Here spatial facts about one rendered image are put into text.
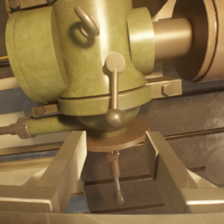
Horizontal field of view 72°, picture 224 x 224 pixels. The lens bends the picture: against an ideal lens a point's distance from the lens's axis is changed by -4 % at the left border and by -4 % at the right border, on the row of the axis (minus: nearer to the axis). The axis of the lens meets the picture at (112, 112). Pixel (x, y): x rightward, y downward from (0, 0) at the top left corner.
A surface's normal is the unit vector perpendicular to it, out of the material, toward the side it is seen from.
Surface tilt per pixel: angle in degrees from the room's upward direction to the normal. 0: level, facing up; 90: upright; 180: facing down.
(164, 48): 26
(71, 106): 33
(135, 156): 0
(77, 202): 0
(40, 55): 2
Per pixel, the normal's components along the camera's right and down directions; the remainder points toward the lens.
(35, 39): -0.04, 0.04
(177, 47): 0.07, 0.75
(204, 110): 0.00, 0.26
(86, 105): -0.26, 0.29
